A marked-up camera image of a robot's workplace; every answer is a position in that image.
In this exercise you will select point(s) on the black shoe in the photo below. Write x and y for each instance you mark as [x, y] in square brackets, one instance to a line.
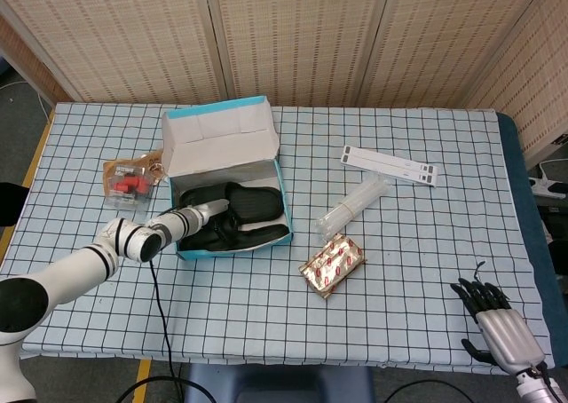
[255, 201]
[257, 238]

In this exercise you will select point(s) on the blue checked tablecloth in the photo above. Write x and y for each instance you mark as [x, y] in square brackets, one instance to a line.
[266, 305]

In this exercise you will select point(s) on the gold foil packet red print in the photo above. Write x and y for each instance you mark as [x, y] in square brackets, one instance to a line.
[333, 267]

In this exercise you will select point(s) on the white flat strip pack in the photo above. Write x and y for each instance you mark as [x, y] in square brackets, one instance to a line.
[390, 165]

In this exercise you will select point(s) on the brown plastic packet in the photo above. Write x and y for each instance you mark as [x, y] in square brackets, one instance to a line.
[153, 161]

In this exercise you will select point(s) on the clear plastic wrapped tube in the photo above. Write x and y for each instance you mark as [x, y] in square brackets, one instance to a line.
[350, 205]

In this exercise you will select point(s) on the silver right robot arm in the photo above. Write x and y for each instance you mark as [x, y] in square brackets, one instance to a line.
[534, 389]

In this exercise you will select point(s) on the blue chair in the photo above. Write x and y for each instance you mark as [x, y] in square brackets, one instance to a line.
[279, 383]

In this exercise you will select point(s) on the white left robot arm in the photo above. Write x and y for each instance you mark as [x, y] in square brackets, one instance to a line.
[75, 270]

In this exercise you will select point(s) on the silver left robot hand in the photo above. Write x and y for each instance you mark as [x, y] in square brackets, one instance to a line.
[213, 210]

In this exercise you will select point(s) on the bamboo folding screen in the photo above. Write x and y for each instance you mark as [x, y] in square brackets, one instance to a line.
[310, 34]

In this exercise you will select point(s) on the blue cardboard shoe box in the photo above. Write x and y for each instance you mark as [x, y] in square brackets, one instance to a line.
[217, 132]

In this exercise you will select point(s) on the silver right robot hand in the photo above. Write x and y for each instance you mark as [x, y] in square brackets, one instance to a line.
[508, 332]

